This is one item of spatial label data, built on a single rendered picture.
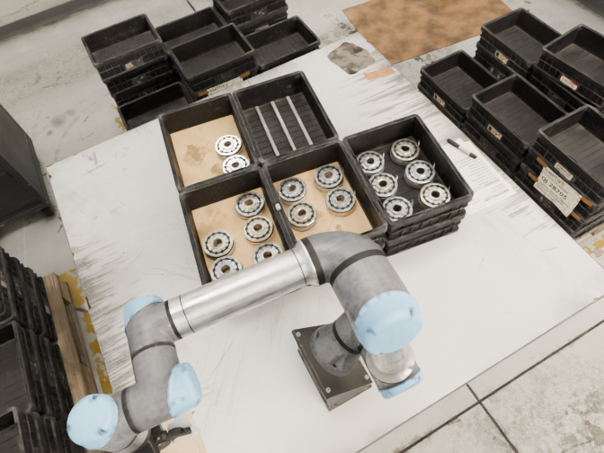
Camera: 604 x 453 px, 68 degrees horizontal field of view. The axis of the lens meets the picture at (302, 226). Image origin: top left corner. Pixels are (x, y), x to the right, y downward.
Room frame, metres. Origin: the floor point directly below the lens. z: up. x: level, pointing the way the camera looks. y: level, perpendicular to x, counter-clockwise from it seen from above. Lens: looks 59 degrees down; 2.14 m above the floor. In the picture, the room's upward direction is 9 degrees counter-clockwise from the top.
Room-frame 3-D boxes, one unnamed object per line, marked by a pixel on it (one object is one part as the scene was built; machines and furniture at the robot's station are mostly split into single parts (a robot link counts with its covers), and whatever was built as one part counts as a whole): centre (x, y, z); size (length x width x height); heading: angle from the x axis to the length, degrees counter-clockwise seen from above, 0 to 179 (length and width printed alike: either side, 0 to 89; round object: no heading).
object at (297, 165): (0.85, -0.08, 0.87); 0.40 x 0.30 x 0.11; 12
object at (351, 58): (1.78, -0.36, 0.71); 0.22 x 0.19 x 0.01; 21
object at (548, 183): (1.04, -1.16, 0.41); 0.31 x 0.02 x 0.16; 21
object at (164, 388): (0.20, 0.27, 1.39); 0.11 x 0.11 x 0.08; 16
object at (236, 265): (0.67, 0.26, 0.86); 0.10 x 0.10 x 0.01
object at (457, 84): (1.86, -1.01, 0.26); 0.40 x 0.30 x 0.23; 21
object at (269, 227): (0.80, 0.15, 0.86); 0.10 x 0.10 x 0.01
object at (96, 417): (0.15, 0.36, 1.39); 0.09 x 0.08 x 0.11; 106
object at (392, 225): (0.91, -0.37, 0.92); 0.40 x 0.30 x 0.02; 12
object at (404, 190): (0.91, -0.37, 0.87); 0.40 x 0.30 x 0.11; 12
